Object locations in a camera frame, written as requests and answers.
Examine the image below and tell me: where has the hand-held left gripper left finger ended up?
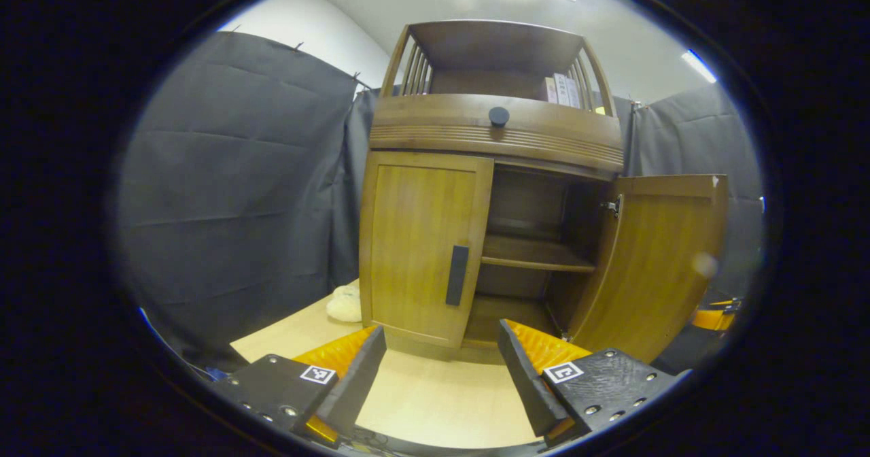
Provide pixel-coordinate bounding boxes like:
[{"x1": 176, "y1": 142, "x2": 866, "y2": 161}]
[{"x1": 211, "y1": 326, "x2": 387, "y2": 447}]

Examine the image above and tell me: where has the ceiling light panel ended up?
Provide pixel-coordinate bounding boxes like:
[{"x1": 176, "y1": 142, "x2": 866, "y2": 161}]
[{"x1": 682, "y1": 49, "x2": 718, "y2": 84}]

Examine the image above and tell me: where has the black door handle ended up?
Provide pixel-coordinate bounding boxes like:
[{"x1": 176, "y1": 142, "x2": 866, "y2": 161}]
[{"x1": 445, "y1": 245, "x2": 470, "y2": 307}]

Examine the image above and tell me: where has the black backdrop cloth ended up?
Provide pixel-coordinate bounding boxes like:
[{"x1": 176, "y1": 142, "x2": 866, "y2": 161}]
[{"x1": 117, "y1": 31, "x2": 765, "y2": 376}]

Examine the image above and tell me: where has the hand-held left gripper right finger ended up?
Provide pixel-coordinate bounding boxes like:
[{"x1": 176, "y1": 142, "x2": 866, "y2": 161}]
[{"x1": 496, "y1": 319, "x2": 693, "y2": 447}]

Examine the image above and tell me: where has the white fluffy object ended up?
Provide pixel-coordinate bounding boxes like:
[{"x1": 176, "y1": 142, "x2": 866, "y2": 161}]
[{"x1": 326, "y1": 282, "x2": 363, "y2": 323}]

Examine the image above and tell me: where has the wooden shoe cabinet door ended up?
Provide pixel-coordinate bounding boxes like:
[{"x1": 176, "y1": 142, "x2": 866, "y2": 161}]
[
  {"x1": 358, "y1": 151, "x2": 495, "y2": 349},
  {"x1": 568, "y1": 173, "x2": 729, "y2": 365}
]

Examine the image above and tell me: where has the wooden inner shelf board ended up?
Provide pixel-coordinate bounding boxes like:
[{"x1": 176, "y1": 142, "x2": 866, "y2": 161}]
[{"x1": 481, "y1": 234, "x2": 597, "y2": 273}]

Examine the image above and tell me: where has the wooden double-door shoe cabinet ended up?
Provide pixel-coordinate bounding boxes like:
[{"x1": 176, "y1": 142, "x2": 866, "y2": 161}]
[{"x1": 358, "y1": 20, "x2": 729, "y2": 365}]

